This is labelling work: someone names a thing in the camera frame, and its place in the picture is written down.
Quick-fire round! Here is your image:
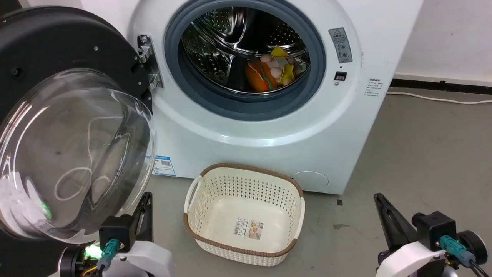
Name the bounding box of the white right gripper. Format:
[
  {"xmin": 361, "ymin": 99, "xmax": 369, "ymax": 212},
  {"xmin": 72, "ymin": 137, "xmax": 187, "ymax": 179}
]
[{"xmin": 373, "ymin": 193, "xmax": 447, "ymax": 277}]

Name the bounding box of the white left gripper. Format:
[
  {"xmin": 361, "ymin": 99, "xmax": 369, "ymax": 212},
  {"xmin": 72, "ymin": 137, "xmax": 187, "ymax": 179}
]
[{"xmin": 103, "ymin": 191, "xmax": 176, "ymax": 277}]

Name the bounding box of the white front-load washing machine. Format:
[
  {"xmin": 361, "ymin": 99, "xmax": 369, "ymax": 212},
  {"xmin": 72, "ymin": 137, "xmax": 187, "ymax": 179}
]
[{"xmin": 81, "ymin": 0, "xmax": 424, "ymax": 195}]

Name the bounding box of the chrome door hinge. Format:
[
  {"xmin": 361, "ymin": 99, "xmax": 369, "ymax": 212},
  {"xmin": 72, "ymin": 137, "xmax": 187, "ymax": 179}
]
[{"xmin": 137, "ymin": 34, "xmax": 164, "ymax": 91}]

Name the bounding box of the black washer door, glass bowl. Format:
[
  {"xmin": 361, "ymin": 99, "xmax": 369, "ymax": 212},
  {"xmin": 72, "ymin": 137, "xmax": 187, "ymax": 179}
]
[{"xmin": 0, "ymin": 6, "xmax": 158, "ymax": 277}]

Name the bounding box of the blue and white QR sticker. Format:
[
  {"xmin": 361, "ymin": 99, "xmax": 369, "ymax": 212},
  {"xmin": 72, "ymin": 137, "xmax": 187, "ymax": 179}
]
[{"xmin": 152, "ymin": 155, "xmax": 176, "ymax": 177}]

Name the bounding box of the cream plastic laundry basket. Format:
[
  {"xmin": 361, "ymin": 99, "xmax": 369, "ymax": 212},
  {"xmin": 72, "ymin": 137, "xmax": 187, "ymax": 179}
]
[{"xmin": 183, "ymin": 163, "xmax": 306, "ymax": 267}]

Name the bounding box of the round drain filter cover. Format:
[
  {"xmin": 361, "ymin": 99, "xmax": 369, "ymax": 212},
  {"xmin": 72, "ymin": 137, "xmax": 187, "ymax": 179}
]
[{"xmin": 291, "ymin": 171, "xmax": 329, "ymax": 192}]

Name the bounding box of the paper product label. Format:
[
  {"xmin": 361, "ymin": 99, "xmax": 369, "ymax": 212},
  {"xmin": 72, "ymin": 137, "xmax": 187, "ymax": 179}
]
[{"xmin": 232, "ymin": 217, "xmax": 265, "ymax": 241}]

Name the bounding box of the small printed text label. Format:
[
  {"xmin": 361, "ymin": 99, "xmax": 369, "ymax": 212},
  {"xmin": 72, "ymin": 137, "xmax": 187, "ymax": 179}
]
[{"xmin": 364, "ymin": 78, "xmax": 384, "ymax": 97}]

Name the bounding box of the black baseboard strip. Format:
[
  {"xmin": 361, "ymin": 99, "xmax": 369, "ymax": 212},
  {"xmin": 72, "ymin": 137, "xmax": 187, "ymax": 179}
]
[{"xmin": 390, "ymin": 78, "xmax": 492, "ymax": 96}]

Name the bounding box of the orange hamburger plush toy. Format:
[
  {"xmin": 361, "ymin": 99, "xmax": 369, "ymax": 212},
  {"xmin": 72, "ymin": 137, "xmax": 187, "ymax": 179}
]
[{"xmin": 245, "ymin": 60, "xmax": 278, "ymax": 92}]

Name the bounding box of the grey warning sticker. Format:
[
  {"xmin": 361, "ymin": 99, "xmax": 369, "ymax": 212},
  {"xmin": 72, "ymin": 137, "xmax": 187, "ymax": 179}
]
[{"xmin": 328, "ymin": 27, "xmax": 353, "ymax": 64}]

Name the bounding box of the yellow and cream doll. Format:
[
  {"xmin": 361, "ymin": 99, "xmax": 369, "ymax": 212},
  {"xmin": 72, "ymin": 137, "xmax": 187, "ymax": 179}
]
[{"xmin": 260, "ymin": 46, "xmax": 309, "ymax": 86}]

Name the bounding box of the stainless steel washer drum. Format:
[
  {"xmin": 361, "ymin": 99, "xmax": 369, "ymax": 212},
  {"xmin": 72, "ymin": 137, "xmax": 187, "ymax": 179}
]
[{"xmin": 180, "ymin": 5, "xmax": 311, "ymax": 95}]

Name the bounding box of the teal-plug left gripper cable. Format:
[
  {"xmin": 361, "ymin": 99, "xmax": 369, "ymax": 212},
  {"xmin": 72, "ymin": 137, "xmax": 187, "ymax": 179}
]
[{"xmin": 81, "ymin": 239, "xmax": 120, "ymax": 277}]

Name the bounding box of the teal-plug gripper cable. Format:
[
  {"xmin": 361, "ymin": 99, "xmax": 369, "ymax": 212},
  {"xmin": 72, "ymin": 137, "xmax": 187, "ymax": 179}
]
[
  {"xmin": 439, "ymin": 235, "xmax": 492, "ymax": 277},
  {"xmin": 81, "ymin": 239, "xmax": 120, "ymax": 277}
]

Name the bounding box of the teal-plug right gripper cable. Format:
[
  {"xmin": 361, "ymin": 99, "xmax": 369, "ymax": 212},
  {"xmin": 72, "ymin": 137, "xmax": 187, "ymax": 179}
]
[{"xmin": 439, "ymin": 235, "xmax": 492, "ymax": 277}]

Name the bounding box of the white floor cable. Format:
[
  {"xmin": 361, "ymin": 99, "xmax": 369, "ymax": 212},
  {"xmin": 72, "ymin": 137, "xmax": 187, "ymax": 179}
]
[{"xmin": 386, "ymin": 91, "xmax": 492, "ymax": 105}]

